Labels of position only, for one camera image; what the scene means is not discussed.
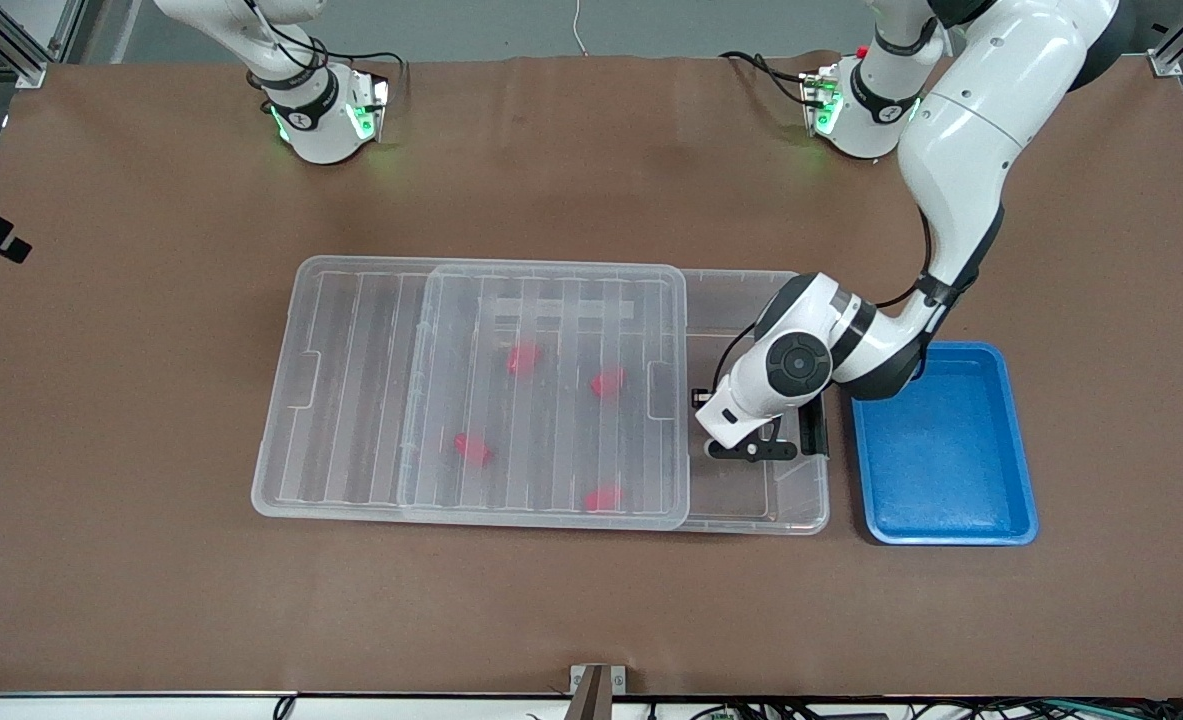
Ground clear ribbed plastic lid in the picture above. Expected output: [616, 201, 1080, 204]
[250, 254, 692, 532]

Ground clear plastic storage box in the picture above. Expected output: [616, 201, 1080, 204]
[397, 262, 831, 537]

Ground blue plastic tray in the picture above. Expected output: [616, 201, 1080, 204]
[849, 340, 1040, 548]

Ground brown paper table cover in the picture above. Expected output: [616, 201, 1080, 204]
[0, 52, 1183, 699]

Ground black box latch handle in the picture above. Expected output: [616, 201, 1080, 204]
[798, 398, 831, 462]

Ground aluminium frame post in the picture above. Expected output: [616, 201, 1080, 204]
[1144, 0, 1183, 81]
[0, 0, 117, 91]

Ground grey metal table bracket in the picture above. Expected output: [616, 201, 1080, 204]
[568, 663, 628, 720]

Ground black left base cable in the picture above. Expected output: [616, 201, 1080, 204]
[718, 49, 815, 110]

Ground black base cable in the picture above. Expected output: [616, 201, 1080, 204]
[323, 48, 411, 103]
[718, 49, 815, 110]

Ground tangled black floor cables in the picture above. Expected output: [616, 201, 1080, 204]
[641, 696, 1183, 720]

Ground black right base cable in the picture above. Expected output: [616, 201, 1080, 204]
[323, 48, 411, 103]

